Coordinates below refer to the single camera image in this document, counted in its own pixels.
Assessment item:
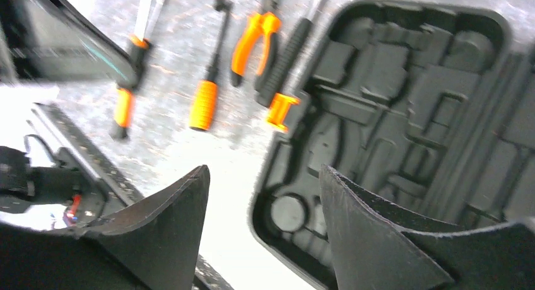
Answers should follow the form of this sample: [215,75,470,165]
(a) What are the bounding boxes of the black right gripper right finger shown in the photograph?
[319,166,534,289]

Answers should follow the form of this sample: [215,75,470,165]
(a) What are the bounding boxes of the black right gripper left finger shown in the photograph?
[1,165,210,290]

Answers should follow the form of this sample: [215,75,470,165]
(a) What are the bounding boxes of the black plastic tool case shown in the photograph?
[249,0,534,289]

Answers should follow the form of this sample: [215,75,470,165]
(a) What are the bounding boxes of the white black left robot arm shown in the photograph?
[1,0,138,84]

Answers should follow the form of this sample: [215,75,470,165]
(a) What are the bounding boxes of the steel claw hammer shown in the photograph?
[256,0,326,108]

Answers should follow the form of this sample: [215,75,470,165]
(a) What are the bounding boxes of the small orange black screwdriver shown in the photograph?
[111,0,166,140]

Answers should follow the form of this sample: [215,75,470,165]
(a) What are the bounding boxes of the large orange handle screwdriver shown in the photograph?
[189,0,232,131]

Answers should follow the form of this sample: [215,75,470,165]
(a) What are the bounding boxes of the orange handle pliers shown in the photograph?
[230,0,282,89]

